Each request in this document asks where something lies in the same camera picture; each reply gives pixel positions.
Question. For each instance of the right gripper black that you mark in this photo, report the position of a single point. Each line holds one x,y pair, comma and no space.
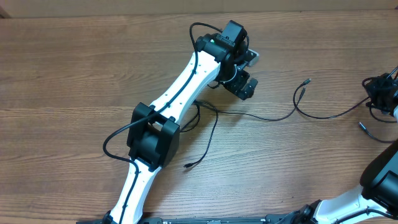
374,86

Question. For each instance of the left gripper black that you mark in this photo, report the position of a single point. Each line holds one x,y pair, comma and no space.
237,87

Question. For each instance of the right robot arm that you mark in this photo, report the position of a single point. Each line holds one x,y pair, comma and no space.
376,194

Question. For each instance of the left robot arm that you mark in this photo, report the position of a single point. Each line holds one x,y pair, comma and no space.
154,130

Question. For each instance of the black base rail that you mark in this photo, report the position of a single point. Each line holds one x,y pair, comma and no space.
268,219

